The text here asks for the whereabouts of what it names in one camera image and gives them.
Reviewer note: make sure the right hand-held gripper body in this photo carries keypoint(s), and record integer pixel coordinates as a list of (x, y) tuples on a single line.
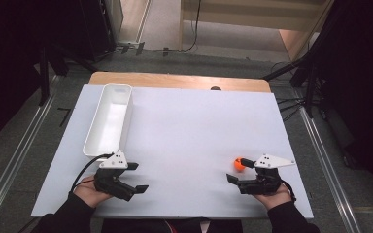
[(265, 181)]

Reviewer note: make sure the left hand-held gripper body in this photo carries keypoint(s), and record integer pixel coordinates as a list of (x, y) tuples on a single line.
[(111, 181)]

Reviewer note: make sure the orange ball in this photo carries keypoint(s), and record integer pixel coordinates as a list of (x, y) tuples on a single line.
[(237, 165)]

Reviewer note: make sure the white plastic tray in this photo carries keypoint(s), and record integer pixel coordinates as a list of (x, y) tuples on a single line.
[(110, 123)]

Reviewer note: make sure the person's right hand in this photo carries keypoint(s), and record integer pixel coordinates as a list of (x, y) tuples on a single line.
[(275, 199)]

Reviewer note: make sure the person's left hand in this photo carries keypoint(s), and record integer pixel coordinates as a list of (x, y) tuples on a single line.
[(85, 192)]

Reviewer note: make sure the person's dark clothing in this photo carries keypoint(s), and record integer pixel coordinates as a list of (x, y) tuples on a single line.
[(136, 227)]

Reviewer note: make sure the white board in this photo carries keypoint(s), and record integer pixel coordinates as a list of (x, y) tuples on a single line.
[(191, 136)]

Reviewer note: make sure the wooden table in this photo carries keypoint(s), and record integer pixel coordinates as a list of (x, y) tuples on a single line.
[(175, 81)]

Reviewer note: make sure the black tripod stand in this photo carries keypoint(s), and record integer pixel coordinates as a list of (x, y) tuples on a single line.
[(311, 77)]

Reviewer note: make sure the black metal stand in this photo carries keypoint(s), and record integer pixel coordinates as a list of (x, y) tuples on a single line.
[(44, 77)]

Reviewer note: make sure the black cabinet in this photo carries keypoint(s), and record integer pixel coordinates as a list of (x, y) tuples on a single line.
[(97, 29)]

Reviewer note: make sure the light wooden furniture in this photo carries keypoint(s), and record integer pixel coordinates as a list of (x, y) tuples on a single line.
[(239, 19)]

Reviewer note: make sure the metal floor rail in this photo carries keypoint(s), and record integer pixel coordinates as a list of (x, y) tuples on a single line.
[(328, 168), (19, 152)]

